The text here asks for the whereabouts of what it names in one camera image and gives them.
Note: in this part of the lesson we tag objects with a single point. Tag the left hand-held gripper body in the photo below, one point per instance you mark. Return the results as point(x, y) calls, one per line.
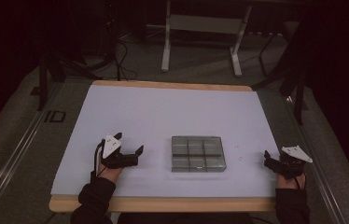
point(113, 155)

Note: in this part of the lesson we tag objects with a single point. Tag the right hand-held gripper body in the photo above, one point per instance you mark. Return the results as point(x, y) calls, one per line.
point(292, 161)

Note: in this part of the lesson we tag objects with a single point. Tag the small silver hook earring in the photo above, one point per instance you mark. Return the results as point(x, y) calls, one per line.
point(241, 158)

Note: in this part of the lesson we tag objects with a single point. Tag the person's left hand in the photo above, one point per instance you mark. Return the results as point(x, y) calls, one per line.
point(110, 174)

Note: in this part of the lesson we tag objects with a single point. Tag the person's right hand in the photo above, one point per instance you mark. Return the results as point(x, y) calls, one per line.
point(290, 183)

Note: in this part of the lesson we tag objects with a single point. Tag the white table mat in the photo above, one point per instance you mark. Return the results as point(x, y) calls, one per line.
point(163, 112)

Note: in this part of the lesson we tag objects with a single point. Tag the black metal stand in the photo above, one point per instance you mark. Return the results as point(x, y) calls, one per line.
point(299, 96)

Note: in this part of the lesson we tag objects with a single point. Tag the aluminium floor rail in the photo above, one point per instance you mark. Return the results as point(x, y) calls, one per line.
point(11, 161)
point(318, 168)

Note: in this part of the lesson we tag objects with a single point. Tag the white metal stand frame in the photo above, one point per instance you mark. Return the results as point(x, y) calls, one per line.
point(205, 24)

